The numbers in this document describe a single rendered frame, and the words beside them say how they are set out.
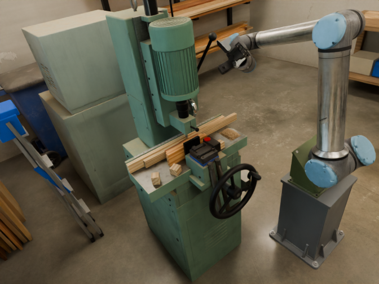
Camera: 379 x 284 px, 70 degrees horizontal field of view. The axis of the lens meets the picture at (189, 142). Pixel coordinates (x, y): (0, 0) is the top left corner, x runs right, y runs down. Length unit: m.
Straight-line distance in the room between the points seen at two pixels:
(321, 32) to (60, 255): 2.15
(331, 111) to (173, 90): 0.65
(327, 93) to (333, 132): 0.17
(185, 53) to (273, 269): 1.46
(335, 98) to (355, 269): 1.22
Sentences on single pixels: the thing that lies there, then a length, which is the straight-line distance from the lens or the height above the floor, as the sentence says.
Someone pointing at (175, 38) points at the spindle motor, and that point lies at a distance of 1.10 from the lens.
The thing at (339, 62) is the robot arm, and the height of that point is 1.32.
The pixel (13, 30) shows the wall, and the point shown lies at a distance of 3.36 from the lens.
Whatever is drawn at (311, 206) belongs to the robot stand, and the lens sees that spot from 1.73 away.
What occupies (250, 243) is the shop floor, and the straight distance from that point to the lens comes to 2.08.
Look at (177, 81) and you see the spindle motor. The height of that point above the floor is 1.29.
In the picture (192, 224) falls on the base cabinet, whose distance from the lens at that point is 1.52.
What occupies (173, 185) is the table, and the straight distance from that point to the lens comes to 1.25.
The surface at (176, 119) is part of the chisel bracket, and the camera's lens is 1.33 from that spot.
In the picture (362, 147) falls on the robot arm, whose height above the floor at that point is 0.88.
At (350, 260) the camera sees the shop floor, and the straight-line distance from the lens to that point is 2.16.
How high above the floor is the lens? 1.74
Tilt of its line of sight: 36 degrees down
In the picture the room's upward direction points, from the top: 8 degrees counter-clockwise
